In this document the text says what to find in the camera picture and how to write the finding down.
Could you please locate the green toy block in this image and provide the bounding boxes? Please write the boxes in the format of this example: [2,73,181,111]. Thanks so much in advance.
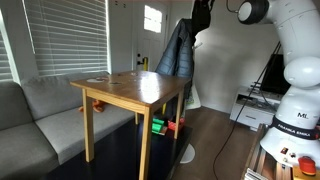
[152,118,166,135]

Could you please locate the black floor cable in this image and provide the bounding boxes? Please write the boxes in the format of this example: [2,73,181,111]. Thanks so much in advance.
[212,41,282,180]

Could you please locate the red toy block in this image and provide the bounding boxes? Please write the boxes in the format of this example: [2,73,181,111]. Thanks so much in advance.
[168,118,185,131]

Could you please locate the white window blinds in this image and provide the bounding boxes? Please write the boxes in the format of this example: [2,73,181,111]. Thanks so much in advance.
[23,0,108,76]

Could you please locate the white entry door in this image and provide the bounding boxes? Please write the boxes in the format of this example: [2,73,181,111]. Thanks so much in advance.
[134,0,167,71]

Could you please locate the white coat rack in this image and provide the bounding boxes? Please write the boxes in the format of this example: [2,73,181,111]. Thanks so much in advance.
[180,37,201,164]

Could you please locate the black hat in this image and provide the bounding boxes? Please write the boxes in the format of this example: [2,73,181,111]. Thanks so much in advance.
[192,0,211,35]

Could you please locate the blue puffer jacket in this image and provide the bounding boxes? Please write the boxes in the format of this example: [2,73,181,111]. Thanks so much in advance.
[156,19,195,78]

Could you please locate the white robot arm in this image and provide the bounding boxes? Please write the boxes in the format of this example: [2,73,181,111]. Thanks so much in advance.
[238,0,320,167]

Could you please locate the wooden table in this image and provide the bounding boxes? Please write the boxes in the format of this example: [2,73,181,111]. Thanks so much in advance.
[71,71,190,180]

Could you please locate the orange toy on sofa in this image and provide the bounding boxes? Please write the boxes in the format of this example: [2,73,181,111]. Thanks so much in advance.
[92,100,106,113]

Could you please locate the red emergency stop button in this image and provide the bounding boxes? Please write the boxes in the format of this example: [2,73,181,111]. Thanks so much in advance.
[298,156,316,176]

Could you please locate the black television screen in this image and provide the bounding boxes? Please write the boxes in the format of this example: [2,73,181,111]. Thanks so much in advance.
[260,54,290,95]

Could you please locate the white tv stand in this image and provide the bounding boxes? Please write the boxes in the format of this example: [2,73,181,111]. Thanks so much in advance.
[230,86,282,131]

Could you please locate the black low table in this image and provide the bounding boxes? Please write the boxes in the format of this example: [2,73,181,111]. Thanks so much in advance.
[41,120,192,180]

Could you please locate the grey sofa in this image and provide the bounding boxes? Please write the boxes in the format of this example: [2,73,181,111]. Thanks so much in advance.
[0,70,137,180]

